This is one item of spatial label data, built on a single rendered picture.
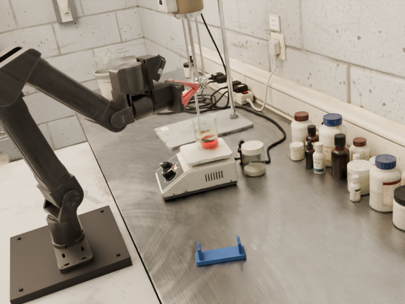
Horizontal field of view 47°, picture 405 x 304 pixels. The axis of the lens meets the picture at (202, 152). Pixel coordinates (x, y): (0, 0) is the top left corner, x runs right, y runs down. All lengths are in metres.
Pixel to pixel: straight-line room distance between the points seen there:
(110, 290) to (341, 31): 0.87
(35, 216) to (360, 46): 0.94
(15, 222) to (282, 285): 0.72
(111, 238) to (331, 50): 0.79
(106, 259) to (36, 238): 0.22
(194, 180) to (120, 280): 0.34
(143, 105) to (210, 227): 0.31
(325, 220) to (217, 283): 0.29
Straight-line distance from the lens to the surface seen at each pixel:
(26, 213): 1.31
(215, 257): 0.94
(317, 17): 1.41
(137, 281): 0.94
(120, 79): 1.02
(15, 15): 3.44
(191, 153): 1.19
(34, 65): 0.90
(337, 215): 1.06
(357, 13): 1.26
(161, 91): 1.07
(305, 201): 1.11
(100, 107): 0.98
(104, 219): 1.12
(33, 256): 1.08
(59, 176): 0.98
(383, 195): 1.05
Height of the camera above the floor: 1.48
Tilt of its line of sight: 24 degrees down
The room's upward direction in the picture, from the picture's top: 9 degrees counter-clockwise
